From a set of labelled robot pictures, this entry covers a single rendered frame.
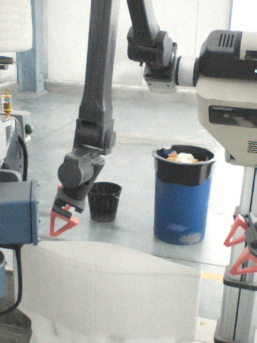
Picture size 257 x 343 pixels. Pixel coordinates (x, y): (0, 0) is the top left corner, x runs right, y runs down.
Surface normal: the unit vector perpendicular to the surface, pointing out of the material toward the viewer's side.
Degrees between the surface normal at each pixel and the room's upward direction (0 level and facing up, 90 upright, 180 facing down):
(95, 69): 92
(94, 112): 92
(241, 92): 40
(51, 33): 90
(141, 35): 136
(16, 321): 90
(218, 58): 130
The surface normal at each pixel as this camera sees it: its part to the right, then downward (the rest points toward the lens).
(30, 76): -0.26, 0.30
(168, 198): -0.56, 0.29
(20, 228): 0.15, 0.32
